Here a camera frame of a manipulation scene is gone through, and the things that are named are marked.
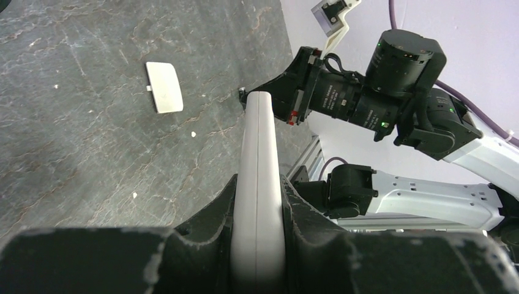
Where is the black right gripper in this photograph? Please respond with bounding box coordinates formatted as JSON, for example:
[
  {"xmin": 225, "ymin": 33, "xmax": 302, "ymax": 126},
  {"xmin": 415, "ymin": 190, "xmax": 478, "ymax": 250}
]
[{"xmin": 239, "ymin": 46, "xmax": 399, "ymax": 141}]

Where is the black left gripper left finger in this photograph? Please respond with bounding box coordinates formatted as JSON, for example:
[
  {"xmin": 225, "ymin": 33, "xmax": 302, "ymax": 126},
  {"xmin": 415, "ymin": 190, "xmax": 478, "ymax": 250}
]
[{"xmin": 1, "ymin": 176, "xmax": 237, "ymax": 293}]

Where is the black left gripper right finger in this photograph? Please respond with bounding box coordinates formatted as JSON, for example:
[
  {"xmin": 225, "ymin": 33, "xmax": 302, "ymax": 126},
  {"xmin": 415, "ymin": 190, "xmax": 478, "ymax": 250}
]
[{"xmin": 280, "ymin": 176, "xmax": 518, "ymax": 293}]

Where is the white battery cover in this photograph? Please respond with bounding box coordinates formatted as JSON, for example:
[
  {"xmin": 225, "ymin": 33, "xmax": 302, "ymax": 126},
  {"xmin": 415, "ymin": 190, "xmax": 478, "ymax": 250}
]
[{"xmin": 145, "ymin": 61, "xmax": 184, "ymax": 114}]

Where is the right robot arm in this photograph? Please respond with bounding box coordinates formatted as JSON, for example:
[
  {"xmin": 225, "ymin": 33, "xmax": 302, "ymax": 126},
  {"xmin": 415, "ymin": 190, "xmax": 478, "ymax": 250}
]
[{"xmin": 230, "ymin": 29, "xmax": 518, "ymax": 293}]

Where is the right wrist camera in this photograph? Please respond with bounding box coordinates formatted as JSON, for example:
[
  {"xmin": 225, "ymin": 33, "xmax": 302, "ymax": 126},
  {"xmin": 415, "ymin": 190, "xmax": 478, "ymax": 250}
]
[{"xmin": 311, "ymin": 0, "xmax": 362, "ymax": 59}]

